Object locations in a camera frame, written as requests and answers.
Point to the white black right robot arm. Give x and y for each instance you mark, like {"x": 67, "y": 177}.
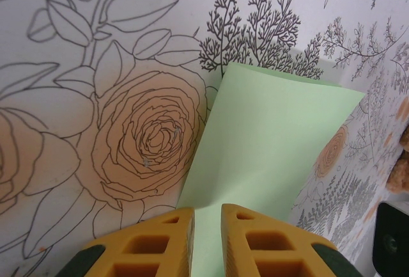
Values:
{"x": 393, "y": 242}

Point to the brown teddy bear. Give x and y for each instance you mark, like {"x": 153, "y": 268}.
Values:
{"x": 399, "y": 168}

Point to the floral print tablecloth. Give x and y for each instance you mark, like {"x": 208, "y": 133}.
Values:
{"x": 64, "y": 66}

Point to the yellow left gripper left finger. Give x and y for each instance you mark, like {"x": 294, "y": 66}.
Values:
{"x": 179, "y": 245}

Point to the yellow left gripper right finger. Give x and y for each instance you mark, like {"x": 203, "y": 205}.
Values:
{"x": 233, "y": 245}

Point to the light green paper sheet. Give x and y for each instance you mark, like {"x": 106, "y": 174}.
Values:
{"x": 271, "y": 130}

